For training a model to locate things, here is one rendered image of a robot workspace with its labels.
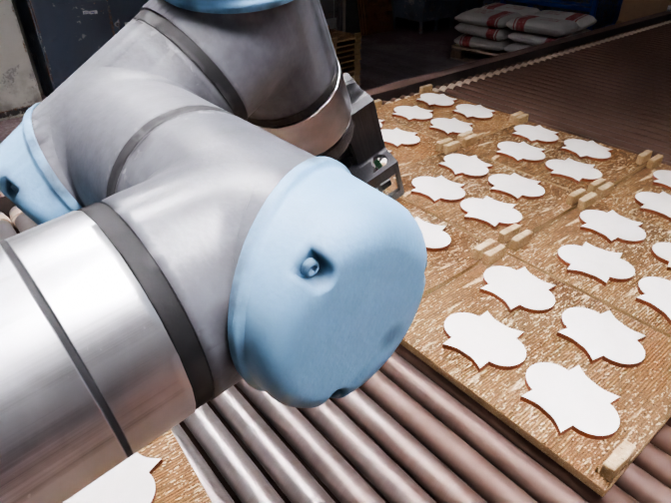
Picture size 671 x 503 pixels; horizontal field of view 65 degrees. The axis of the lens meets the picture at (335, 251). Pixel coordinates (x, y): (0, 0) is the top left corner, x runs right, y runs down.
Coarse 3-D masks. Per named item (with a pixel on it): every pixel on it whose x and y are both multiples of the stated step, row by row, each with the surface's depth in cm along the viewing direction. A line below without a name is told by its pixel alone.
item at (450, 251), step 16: (384, 192) 133; (416, 208) 126; (432, 224) 120; (448, 224) 120; (432, 240) 113; (448, 240) 113; (464, 240) 115; (432, 256) 109; (448, 256) 109; (464, 256) 109; (480, 256) 108; (432, 272) 105; (448, 272) 105; (432, 288) 101
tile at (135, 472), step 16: (128, 464) 69; (144, 464) 69; (160, 464) 69; (96, 480) 67; (112, 480) 67; (128, 480) 67; (144, 480) 67; (80, 496) 65; (96, 496) 65; (112, 496) 65; (128, 496) 65; (144, 496) 65
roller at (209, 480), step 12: (12, 216) 127; (24, 216) 126; (24, 228) 123; (180, 432) 76; (180, 444) 74; (192, 444) 75; (192, 456) 72; (204, 468) 71; (204, 480) 69; (216, 480) 70; (216, 492) 68
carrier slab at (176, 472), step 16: (144, 448) 72; (160, 448) 72; (176, 448) 72; (176, 464) 70; (160, 480) 68; (176, 480) 68; (192, 480) 68; (160, 496) 66; (176, 496) 66; (192, 496) 66; (208, 496) 66
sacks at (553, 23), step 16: (464, 16) 571; (480, 16) 561; (496, 16) 554; (512, 16) 555; (528, 16) 547; (544, 16) 555; (560, 16) 550; (576, 16) 549; (592, 16) 554; (464, 32) 579; (480, 32) 564; (496, 32) 554; (512, 32) 560; (528, 32) 533; (544, 32) 520; (560, 32) 511; (576, 32) 546; (464, 48) 585; (480, 48) 574; (496, 48) 560; (512, 48) 547
